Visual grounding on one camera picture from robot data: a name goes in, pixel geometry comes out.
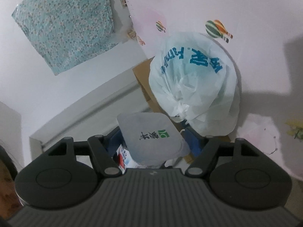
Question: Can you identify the grey milk pouch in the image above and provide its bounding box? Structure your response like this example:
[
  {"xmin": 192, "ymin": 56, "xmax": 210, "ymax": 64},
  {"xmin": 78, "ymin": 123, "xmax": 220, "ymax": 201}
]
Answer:
[{"xmin": 117, "ymin": 112, "xmax": 190, "ymax": 167}]

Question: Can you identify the person right hand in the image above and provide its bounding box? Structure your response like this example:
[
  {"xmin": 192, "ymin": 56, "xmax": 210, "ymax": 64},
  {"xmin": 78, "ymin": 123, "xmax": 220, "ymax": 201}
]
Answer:
[{"xmin": 0, "ymin": 161, "xmax": 22, "ymax": 219}]

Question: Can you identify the red white carton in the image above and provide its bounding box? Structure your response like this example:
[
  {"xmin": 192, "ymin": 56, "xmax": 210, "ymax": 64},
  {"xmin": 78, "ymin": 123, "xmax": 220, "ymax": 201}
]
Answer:
[{"xmin": 114, "ymin": 145, "xmax": 139, "ymax": 173}]

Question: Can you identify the white plastic shopping bag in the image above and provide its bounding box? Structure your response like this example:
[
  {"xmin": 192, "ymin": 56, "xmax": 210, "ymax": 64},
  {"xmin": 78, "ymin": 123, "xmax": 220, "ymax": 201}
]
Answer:
[{"xmin": 149, "ymin": 32, "xmax": 240, "ymax": 136}]

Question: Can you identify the brown cardboard box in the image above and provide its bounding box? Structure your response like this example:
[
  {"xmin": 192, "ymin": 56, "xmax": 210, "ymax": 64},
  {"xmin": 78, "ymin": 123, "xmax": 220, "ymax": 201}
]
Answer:
[{"xmin": 133, "ymin": 58, "xmax": 231, "ymax": 163}]

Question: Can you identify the floral blue wall cloth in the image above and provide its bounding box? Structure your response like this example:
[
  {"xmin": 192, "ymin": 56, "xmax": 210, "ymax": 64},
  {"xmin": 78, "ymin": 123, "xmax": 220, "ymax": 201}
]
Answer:
[{"xmin": 12, "ymin": 0, "xmax": 119, "ymax": 75}]

